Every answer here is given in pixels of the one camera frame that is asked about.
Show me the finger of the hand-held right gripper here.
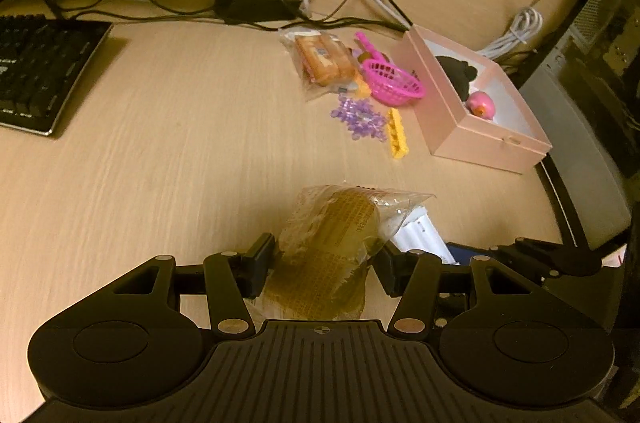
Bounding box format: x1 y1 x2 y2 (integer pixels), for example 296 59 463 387
445 238 619 288

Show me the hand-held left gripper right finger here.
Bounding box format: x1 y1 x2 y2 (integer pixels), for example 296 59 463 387
372 248 540 337

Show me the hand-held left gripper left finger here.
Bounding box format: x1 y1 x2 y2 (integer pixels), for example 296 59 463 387
112 233 277 337

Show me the white packet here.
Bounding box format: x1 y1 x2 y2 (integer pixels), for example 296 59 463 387
389 203 457 265

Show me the clear snack packet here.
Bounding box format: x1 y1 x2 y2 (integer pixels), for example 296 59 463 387
260 184 436 321

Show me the pink box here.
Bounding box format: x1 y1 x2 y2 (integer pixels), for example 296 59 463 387
402 24 552 175

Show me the purple bead toy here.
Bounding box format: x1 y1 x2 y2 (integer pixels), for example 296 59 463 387
328 97 388 142

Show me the cake snack packet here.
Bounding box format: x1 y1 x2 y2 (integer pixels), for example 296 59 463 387
278 29 366 102

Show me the yellow toy block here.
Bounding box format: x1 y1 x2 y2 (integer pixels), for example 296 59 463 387
386 108 411 161

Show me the glass-sided computer case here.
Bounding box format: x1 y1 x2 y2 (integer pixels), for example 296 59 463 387
515 0 640 254

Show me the pink plastic basket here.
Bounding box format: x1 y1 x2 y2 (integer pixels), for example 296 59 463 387
361 59 427 108

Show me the black soft object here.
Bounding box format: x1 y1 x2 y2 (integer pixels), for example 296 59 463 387
435 55 482 104

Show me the black power adapter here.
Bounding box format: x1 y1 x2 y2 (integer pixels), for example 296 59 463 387
215 0 304 24

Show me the black keyboard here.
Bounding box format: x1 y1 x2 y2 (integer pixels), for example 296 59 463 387
0 14 115 138

